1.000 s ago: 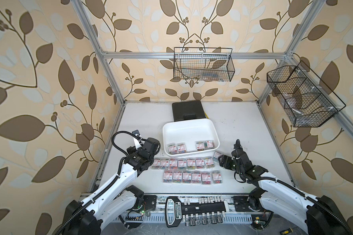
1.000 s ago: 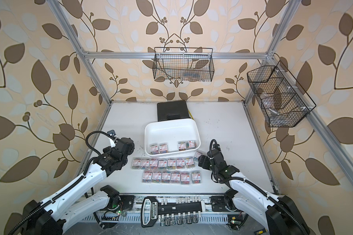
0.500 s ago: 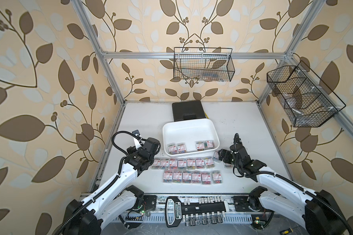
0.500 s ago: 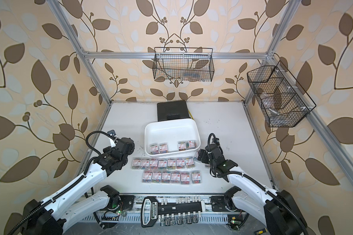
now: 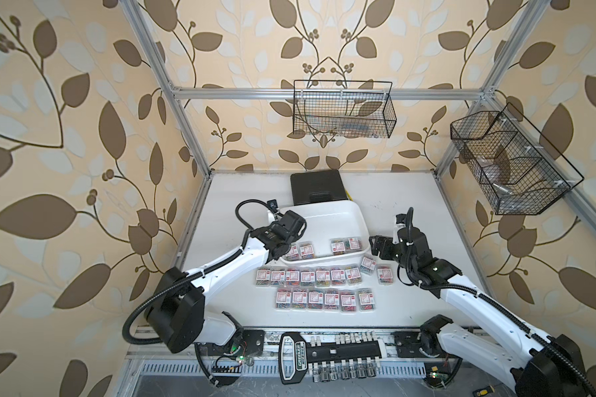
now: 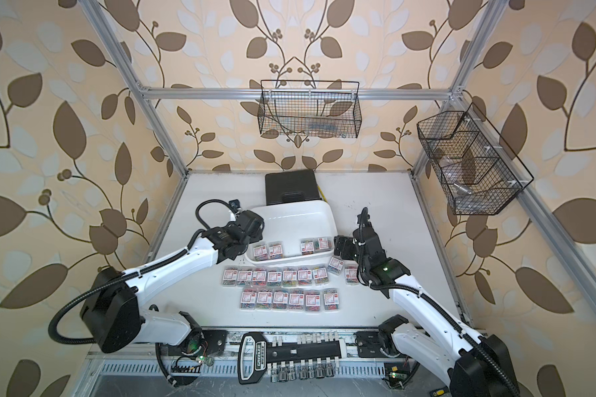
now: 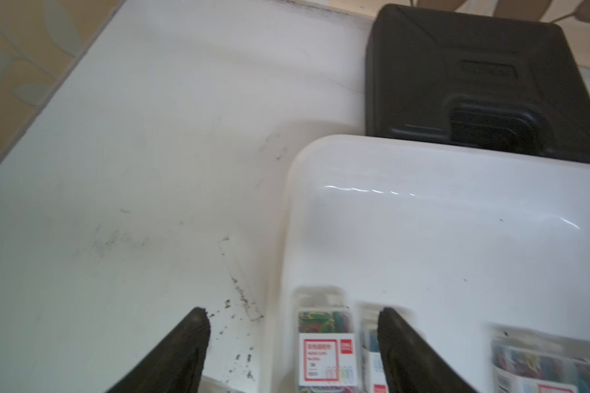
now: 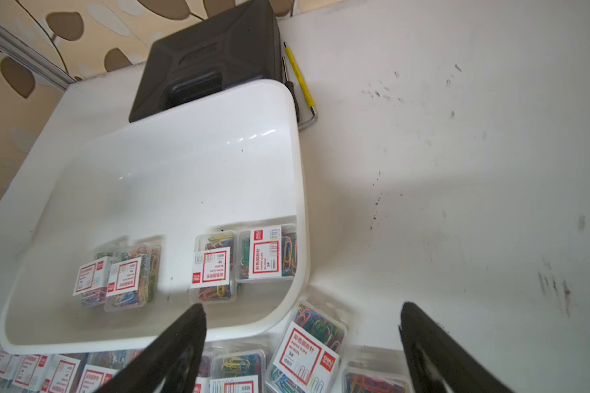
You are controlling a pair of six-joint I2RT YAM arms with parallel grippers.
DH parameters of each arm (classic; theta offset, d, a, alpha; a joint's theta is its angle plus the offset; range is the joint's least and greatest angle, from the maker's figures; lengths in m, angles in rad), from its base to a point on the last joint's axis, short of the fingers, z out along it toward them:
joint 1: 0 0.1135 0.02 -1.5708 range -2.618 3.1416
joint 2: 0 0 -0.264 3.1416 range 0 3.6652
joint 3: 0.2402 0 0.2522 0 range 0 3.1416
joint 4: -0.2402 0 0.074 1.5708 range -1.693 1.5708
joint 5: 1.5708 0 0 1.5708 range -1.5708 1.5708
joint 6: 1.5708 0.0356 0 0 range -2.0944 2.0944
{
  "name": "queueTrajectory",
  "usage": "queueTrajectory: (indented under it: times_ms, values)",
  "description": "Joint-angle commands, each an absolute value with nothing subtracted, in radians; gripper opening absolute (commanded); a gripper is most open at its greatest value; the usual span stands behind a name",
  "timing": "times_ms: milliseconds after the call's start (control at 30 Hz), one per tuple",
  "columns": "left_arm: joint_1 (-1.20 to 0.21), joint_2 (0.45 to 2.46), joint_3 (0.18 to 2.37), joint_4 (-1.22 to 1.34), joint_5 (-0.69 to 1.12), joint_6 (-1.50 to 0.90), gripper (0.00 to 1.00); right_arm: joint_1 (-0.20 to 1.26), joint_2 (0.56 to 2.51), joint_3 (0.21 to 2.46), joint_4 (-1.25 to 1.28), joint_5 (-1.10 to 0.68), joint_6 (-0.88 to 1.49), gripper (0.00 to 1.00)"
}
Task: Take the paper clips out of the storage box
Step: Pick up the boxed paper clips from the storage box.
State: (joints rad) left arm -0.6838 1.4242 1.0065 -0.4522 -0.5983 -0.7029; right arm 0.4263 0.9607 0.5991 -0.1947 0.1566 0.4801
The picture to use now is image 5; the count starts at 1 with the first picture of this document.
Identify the white plastic storage tray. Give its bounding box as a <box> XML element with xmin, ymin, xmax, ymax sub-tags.
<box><xmin>279</xmin><ymin>200</ymin><xmax>370</xmax><ymax>266</ymax></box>

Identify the paper clip box eleventh removed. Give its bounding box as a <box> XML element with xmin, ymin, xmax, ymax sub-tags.
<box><xmin>291</xmin><ymin>289</ymin><xmax>309</xmax><ymax>310</ymax></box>

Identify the paper clip box fifteenth removed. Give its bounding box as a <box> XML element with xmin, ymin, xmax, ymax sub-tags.
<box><xmin>357</xmin><ymin>289</ymin><xmax>375</xmax><ymax>311</ymax></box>

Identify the paper clip box twelfth removed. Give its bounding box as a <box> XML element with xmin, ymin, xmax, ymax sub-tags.
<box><xmin>307</xmin><ymin>289</ymin><xmax>324</xmax><ymax>310</ymax></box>

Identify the paper clip box thirteenth removed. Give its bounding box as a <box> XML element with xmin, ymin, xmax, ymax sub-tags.
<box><xmin>323</xmin><ymin>289</ymin><xmax>340</xmax><ymax>311</ymax></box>

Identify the paper clip box fourteenth removed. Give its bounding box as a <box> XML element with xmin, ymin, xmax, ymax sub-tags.
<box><xmin>339</xmin><ymin>290</ymin><xmax>358</xmax><ymax>313</ymax></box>

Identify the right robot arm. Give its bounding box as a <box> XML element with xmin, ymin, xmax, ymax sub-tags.
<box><xmin>369</xmin><ymin>228</ymin><xmax>596</xmax><ymax>396</ymax></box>

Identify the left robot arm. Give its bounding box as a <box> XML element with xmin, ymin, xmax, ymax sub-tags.
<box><xmin>121</xmin><ymin>198</ymin><xmax>307</xmax><ymax>388</ymax></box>

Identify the black socket set holder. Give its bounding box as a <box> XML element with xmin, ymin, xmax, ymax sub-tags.
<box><xmin>277</xmin><ymin>332</ymin><xmax>387</xmax><ymax>385</ymax></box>

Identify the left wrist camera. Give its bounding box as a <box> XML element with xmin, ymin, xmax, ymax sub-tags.
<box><xmin>267</xmin><ymin>199</ymin><xmax>278</xmax><ymax>210</ymax></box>

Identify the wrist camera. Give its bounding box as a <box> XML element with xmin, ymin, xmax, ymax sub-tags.
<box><xmin>267</xmin><ymin>199</ymin><xmax>278</xmax><ymax>210</ymax></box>
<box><xmin>395</xmin><ymin>213</ymin><xmax>412</xmax><ymax>233</ymax></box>

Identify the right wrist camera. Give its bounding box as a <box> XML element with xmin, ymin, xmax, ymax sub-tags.
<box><xmin>395</xmin><ymin>213</ymin><xmax>412</xmax><ymax>233</ymax></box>

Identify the yellow handled screwdriver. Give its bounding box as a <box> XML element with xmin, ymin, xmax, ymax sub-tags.
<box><xmin>473</xmin><ymin>385</ymin><xmax>495</xmax><ymax>397</ymax></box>

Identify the black wire basket right wall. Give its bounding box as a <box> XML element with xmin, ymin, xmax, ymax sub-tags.
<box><xmin>450</xmin><ymin>104</ymin><xmax>584</xmax><ymax>216</ymax></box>

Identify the black wire basket wall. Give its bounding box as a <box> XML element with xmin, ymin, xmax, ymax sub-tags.
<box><xmin>292</xmin><ymin>79</ymin><xmax>397</xmax><ymax>139</ymax></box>
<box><xmin>450</xmin><ymin>104</ymin><xmax>584</xmax><ymax>216</ymax></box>

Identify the black wire basket back wall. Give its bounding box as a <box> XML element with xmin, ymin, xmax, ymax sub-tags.
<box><xmin>292</xmin><ymin>79</ymin><xmax>397</xmax><ymax>139</ymax></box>

